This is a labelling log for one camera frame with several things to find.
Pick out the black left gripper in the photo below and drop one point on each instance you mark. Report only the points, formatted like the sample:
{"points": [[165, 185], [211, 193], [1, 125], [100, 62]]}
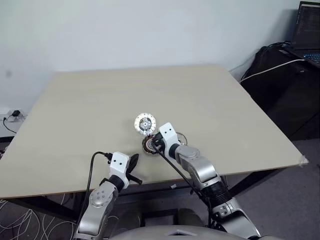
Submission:
{"points": [[130, 173]]}

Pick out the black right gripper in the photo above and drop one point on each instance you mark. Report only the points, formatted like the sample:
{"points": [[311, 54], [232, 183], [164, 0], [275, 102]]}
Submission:
{"points": [[158, 142]]}

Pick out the motor housing with copper windings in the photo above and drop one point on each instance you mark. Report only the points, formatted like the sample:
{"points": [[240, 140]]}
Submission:
{"points": [[148, 148]]}

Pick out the silver spoked rotor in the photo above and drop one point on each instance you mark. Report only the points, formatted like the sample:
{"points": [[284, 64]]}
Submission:
{"points": [[145, 124]]}

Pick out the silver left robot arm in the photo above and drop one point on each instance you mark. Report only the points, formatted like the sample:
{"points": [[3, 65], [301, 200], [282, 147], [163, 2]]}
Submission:
{"points": [[100, 197]]}

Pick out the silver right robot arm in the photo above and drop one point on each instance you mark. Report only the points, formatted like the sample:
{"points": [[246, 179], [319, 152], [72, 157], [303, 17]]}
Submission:
{"points": [[197, 167]]}

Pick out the grey robot torso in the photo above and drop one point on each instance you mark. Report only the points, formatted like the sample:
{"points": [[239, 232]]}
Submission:
{"points": [[180, 233]]}

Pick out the large black case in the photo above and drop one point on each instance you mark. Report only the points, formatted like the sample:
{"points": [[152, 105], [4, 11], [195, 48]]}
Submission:
{"points": [[280, 100]]}

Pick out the black plug adapter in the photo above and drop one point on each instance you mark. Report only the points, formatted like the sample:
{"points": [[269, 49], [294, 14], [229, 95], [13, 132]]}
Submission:
{"points": [[16, 113]]}

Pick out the white power strip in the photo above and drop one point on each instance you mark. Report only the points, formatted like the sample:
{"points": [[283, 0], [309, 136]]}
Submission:
{"points": [[7, 115]]}

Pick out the clear tape on table corner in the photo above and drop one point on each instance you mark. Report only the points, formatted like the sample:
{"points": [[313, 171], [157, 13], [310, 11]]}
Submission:
{"points": [[303, 161]]}

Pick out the black open laptop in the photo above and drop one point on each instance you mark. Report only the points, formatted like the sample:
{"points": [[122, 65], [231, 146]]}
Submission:
{"points": [[307, 25]]}

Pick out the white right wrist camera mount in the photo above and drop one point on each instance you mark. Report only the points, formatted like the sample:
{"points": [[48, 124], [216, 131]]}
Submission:
{"points": [[168, 133]]}

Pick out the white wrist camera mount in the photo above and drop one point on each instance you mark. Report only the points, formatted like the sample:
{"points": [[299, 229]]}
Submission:
{"points": [[120, 166], [168, 133]]}

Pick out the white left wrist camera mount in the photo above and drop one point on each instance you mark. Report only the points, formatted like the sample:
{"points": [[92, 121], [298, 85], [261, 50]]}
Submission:
{"points": [[120, 166]]}

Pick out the black table frame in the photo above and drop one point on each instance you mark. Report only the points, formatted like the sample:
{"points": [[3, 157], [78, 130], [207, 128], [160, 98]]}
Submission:
{"points": [[62, 207]]}

